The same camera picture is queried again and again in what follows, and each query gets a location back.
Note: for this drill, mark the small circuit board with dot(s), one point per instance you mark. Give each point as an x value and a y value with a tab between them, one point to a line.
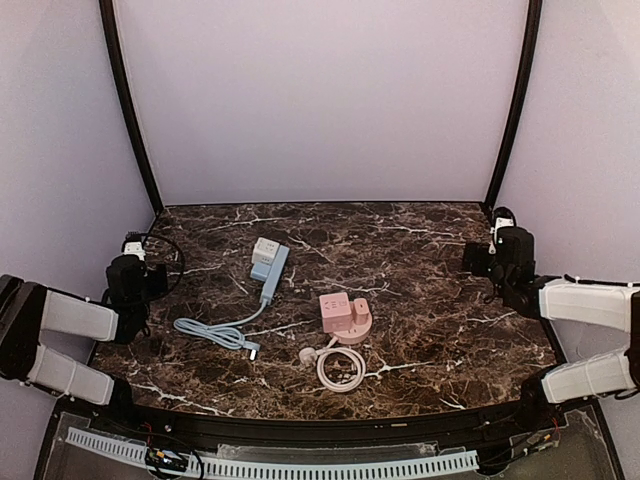
166	459

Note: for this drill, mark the white cube socket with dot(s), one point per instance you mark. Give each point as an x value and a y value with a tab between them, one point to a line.
264	251

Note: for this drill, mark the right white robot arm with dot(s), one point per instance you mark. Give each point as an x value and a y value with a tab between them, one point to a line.
609	305

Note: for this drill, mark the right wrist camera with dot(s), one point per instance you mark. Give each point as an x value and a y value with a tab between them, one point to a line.
502	217

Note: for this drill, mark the pink small plug adapter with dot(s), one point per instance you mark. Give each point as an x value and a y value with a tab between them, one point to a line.
361	311

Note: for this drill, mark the blue power strip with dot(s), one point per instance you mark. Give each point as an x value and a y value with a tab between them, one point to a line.
274	275

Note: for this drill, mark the right black frame post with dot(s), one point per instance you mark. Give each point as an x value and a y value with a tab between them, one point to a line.
526	58

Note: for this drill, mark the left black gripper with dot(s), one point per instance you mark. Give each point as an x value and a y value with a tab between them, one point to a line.
158	279

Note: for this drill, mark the pink cube socket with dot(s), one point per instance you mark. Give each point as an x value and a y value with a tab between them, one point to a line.
336	312

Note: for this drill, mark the pink round power strip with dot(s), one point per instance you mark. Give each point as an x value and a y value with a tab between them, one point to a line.
356	334

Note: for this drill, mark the blue cube plug adapter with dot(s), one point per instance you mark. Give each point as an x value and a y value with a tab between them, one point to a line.
260	271

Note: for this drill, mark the left black frame post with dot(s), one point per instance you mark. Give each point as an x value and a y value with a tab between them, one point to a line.
123	91

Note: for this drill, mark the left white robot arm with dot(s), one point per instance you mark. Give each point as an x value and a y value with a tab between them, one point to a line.
30	308

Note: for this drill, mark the black frame post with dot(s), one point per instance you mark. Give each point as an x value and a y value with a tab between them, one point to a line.
123	91
526	58

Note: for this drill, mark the black front table rail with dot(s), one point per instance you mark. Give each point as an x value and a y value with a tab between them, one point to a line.
475	427

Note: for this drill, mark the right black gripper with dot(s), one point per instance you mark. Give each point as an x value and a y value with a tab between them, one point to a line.
475	258

